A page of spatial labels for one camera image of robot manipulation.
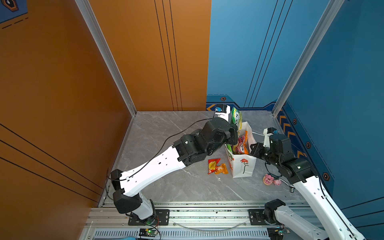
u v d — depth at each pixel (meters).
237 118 0.60
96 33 0.78
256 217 0.73
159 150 0.44
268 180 0.83
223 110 0.50
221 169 0.88
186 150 0.41
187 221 0.73
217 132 0.41
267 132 0.64
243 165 0.76
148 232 0.71
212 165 0.88
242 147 0.75
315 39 0.80
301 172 0.46
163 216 0.73
